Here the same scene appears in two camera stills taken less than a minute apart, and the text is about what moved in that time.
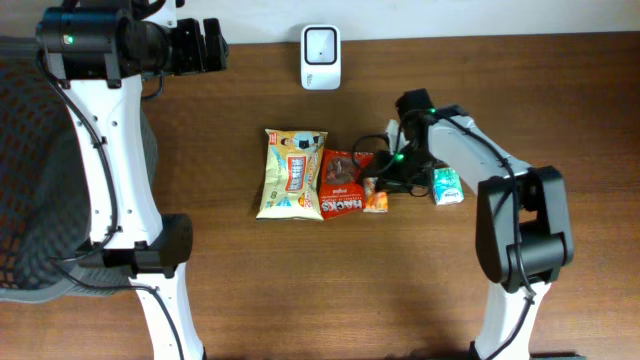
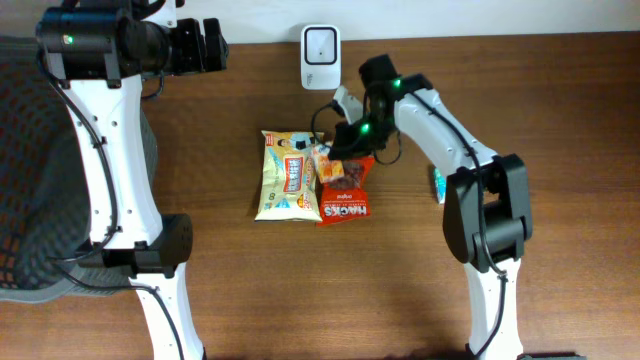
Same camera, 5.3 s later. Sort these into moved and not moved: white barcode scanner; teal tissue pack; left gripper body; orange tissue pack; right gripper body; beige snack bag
Moved: right gripper body; orange tissue pack
Not moved: teal tissue pack; left gripper body; white barcode scanner; beige snack bag
